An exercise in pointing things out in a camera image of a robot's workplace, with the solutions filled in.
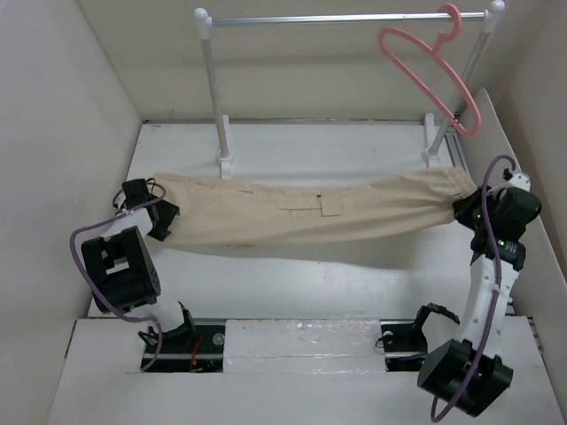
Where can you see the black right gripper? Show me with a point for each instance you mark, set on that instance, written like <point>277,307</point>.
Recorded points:
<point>463,208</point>

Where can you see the white clothes rack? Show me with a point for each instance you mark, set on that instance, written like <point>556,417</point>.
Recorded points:
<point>413,62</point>

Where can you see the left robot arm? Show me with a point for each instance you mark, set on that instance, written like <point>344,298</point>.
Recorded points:
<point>114,260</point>

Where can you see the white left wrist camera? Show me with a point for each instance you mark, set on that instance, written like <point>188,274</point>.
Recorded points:
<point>135,193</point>

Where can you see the beige trousers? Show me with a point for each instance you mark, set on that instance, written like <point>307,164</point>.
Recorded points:
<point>232,212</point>

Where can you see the aluminium rail right side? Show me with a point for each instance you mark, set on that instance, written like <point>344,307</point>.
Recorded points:
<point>454,149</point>

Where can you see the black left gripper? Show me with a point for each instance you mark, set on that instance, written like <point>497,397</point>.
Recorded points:
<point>169,212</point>

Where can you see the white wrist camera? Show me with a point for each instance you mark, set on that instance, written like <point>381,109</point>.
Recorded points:
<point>135,193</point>
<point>517,179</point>

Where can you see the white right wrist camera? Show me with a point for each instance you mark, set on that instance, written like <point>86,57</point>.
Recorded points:
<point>517,179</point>

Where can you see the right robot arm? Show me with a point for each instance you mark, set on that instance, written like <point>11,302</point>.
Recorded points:
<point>467,372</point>

